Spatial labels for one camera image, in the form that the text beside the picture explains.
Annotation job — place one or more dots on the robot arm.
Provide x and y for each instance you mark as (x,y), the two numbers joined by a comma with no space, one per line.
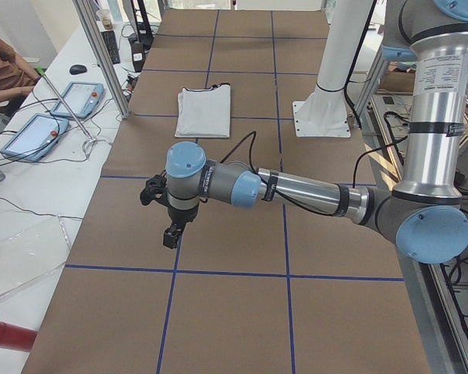
(421,214)

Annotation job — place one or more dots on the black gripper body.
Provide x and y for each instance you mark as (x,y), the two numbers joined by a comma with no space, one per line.
(181,215)

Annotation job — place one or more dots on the aluminium frame post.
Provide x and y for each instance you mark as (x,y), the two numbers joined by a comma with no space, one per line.
(97,44)

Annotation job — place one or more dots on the teach pendant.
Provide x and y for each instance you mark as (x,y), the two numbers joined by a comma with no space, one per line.
(83,97)
(36,138)

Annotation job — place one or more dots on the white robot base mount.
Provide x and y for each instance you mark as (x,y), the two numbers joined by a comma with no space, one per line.
(324,113)

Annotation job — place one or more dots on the seated person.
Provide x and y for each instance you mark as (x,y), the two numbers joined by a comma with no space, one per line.
(17,78)

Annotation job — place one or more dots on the far teach pendant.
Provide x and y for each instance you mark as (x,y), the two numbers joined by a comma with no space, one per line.
(83,97)

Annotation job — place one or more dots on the black computer mouse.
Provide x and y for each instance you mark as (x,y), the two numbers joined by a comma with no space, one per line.
(77,69)

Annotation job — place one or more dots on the grey cartoon print t-shirt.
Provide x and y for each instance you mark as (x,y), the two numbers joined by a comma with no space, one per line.
(204,113)

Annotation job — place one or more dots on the near teach pendant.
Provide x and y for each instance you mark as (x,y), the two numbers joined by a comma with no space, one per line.
(36,138)

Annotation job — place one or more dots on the clear plastic bag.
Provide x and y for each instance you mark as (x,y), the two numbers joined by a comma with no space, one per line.
(31,255)

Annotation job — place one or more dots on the black keyboard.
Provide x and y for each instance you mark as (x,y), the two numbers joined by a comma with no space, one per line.
(111,45)

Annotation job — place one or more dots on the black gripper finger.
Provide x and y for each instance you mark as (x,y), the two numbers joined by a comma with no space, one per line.
(171,237)

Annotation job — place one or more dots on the red cylinder bottle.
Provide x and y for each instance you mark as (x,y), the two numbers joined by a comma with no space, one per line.
(16,338)

